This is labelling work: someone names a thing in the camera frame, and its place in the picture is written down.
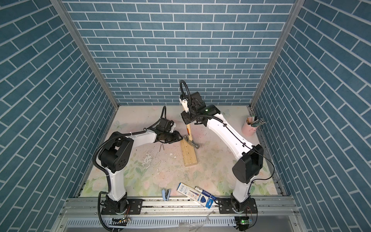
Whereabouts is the blue white toothpaste box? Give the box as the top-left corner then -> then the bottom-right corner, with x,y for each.
177,182 -> 214,209

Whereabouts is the blue clip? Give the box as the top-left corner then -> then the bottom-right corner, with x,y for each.
161,189 -> 171,201

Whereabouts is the steel claw hammer wooden handle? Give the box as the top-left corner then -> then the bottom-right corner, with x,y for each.
183,124 -> 200,149

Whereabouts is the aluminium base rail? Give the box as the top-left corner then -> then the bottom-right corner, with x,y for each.
50,196 -> 308,232

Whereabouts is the wooden block with nails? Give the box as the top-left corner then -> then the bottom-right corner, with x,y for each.
180,139 -> 198,167

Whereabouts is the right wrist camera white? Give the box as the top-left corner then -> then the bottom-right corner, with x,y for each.
179,98 -> 189,113

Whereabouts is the aluminium corner post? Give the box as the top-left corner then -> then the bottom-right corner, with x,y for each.
50,0 -> 119,110
249,0 -> 305,109

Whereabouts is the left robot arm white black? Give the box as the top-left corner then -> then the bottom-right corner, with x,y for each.
92,106 -> 183,203

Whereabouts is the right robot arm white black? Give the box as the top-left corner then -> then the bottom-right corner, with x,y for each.
179,80 -> 275,212

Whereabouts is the aluminium right corner post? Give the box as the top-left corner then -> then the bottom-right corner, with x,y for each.
249,0 -> 305,109

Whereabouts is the pink pen holder bucket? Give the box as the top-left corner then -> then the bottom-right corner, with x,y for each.
242,117 -> 257,136

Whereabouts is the blue white tube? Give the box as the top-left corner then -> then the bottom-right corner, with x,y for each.
195,186 -> 216,201

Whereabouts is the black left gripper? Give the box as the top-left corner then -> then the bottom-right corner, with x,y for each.
162,131 -> 184,144

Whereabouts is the aluminium left corner post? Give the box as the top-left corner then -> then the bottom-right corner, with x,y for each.
50,0 -> 119,110

